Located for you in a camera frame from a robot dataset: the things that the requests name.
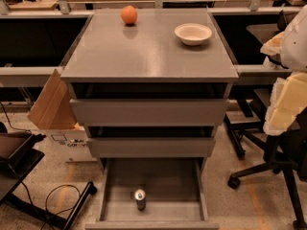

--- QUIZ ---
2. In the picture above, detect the black stand on left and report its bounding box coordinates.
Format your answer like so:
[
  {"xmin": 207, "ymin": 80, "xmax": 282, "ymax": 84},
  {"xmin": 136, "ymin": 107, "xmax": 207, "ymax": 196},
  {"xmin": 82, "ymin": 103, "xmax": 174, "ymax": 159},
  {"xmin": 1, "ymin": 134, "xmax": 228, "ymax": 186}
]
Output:
[{"xmin": 0, "ymin": 123, "xmax": 97, "ymax": 230}]

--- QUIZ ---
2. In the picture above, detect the grey bottom drawer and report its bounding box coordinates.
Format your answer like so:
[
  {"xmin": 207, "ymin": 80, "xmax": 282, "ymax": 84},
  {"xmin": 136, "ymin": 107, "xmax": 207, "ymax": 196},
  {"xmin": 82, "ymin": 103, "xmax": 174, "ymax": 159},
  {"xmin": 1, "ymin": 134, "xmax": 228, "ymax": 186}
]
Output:
[{"xmin": 85, "ymin": 158, "xmax": 219, "ymax": 230}]

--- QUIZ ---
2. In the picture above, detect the redbull can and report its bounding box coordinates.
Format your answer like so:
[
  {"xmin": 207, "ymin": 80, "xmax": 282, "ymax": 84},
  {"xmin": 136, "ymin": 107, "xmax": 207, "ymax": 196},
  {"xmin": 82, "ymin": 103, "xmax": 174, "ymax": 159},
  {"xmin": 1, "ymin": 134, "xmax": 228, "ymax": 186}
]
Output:
[{"xmin": 134, "ymin": 189, "xmax": 146, "ymax": 211}]

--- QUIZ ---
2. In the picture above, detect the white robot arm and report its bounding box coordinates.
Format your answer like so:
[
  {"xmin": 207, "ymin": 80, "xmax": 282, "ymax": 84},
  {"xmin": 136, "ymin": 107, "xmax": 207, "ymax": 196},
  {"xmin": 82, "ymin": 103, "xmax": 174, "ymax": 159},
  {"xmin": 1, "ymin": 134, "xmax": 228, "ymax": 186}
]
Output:
[{"xmin": 261, "ymin": 6, "xmax": 307, "ymax": 136}]

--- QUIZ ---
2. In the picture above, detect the grey drawer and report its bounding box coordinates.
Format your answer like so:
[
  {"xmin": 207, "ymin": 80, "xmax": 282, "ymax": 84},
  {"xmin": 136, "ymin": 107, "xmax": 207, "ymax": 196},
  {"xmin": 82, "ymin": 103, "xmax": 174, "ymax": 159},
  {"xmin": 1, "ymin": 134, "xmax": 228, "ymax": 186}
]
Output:
[
  {"xmin": 70, "ymin": 99, "xmax": 228, "ymax": 127},
  {"xmin": 87, "ymin": 138, "xmax": 215, "ymax": 158},
  {"xmin": 85, "ymin": 158, "xmax": 219, "ymax": 230}
]

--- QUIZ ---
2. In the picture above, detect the black side table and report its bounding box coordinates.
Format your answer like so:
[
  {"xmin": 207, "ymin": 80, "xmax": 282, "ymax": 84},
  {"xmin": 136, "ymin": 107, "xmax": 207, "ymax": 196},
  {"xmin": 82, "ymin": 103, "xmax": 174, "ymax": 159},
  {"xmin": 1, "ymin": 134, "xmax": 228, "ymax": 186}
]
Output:
[{"xmin": 247, "ymin": 11, "xmax": 296, "ymax": 67}]

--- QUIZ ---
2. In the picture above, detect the white cardboard box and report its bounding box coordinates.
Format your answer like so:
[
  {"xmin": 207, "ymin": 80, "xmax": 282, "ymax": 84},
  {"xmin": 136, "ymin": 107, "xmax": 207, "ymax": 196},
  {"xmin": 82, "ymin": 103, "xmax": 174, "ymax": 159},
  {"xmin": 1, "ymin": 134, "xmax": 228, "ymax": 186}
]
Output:
[{"xmin": 46, "ymin": 125, "xmax": 95, "ymax": 162}]

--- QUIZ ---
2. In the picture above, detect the black floor cable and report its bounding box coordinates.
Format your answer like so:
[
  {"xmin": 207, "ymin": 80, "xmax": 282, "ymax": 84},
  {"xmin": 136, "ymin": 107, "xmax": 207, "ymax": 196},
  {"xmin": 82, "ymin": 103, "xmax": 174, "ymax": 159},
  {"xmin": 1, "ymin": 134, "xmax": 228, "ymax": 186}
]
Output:
[{"xmin": 39, "ymin": 184, "xmax": 83, "ymax": 230}]

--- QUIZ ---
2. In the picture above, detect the brown cardboard flap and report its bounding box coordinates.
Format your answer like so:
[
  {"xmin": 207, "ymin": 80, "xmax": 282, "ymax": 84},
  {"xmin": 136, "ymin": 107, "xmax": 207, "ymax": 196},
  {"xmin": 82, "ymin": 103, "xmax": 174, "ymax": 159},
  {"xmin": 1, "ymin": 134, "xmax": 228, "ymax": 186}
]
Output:
[{"xmin": 28, "ymin": 70, "xmax": 77, "ymax": 129}]

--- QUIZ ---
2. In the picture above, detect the grey drawer cabinet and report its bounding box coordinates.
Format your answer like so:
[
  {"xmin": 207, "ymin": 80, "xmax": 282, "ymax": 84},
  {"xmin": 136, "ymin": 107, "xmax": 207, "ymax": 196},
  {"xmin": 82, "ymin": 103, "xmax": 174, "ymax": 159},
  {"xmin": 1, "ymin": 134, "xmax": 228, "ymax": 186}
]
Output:
[{"xmin": 59, "ymin": 7, "xmax": 240, "ymax": 174}]

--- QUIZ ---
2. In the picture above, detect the orange fruit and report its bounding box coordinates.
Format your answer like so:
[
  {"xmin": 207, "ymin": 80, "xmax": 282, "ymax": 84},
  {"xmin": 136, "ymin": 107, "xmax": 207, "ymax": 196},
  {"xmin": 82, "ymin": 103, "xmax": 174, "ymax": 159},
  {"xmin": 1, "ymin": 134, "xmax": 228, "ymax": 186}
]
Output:
[{"xmin": 121, "ymin": 6, "xmax": 138, "ymax": 25}]

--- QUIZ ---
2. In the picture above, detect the black office chair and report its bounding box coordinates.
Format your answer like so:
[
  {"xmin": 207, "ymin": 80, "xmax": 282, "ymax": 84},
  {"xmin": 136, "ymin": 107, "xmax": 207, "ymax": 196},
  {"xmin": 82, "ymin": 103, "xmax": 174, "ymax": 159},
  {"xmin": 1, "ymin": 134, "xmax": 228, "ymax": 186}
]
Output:
[{"xmin": 224, "ymin": 87, "xmax": 307, "ymax": 230}]

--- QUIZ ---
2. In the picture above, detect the white paper bowl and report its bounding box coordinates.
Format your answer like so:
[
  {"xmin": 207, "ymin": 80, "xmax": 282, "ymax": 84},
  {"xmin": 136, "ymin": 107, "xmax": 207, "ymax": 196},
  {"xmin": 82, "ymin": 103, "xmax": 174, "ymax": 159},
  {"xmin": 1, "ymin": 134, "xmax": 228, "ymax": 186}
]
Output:
[{"xmin": 175, "ymin": 23, "xmax": 212, "ymax": 46}]

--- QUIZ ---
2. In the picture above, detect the grey top drawer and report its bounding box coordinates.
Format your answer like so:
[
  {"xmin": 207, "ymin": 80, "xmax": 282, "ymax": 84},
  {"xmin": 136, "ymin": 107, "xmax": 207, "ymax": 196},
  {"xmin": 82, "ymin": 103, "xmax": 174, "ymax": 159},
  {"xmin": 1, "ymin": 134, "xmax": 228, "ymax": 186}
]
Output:
[{"xmin": 70, "ymin": 99, "xmax": 228, "ymax": 127}]

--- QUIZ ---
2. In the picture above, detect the grey middle drawer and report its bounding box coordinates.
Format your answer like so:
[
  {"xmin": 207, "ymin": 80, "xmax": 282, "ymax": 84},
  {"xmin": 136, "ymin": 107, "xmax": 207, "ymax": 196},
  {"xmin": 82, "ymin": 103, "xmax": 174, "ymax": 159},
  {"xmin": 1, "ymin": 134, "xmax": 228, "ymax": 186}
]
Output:
[{"xmin": 87, "ymin": 138, "xmax": 215, "ymax": 158}]

